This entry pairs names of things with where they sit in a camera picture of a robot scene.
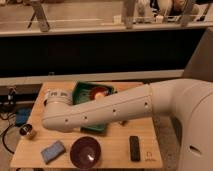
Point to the blue sponge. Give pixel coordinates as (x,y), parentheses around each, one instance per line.
(52,152)

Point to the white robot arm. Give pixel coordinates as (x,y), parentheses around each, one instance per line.
(188,100)

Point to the green plastic tray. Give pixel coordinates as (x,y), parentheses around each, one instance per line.
(84,92)

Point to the red bowl with food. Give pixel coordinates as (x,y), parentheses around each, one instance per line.
(98,93)

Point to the black remote control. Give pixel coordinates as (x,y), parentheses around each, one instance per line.
(134,148)

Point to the purple plastic bowl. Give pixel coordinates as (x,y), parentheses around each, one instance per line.
(85,152)

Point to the blue object beside table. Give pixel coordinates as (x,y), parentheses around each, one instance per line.
(21,116)

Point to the silver metal cup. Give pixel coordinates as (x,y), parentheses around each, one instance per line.
(27,131)

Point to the black handled brush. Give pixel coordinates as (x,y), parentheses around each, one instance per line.
(123,123)

